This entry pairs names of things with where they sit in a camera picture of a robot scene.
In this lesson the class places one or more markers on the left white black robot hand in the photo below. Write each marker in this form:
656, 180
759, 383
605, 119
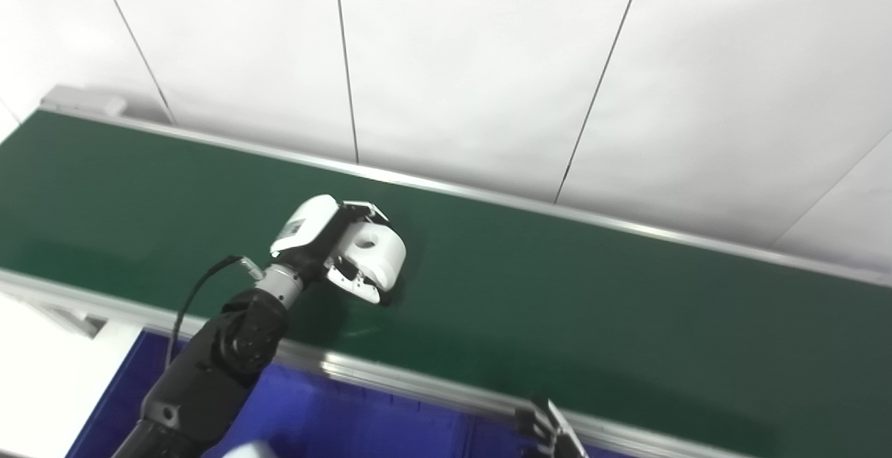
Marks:
306, 231

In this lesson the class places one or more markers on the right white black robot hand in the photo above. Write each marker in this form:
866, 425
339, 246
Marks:
550, 433

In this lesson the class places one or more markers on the white round part with hole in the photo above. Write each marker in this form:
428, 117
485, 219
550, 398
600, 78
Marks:
251, 451
383, 263

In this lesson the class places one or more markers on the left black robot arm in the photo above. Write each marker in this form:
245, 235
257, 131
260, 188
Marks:
216, 367

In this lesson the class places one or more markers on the blue plastic bin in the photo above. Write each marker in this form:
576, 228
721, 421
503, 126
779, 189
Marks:
334, 420
496, 445

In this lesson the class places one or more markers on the green conveyor belt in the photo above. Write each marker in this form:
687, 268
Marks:
390, 374
592, 304

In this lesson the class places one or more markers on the grey conveyor support bracket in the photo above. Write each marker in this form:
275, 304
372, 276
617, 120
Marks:
70, 320

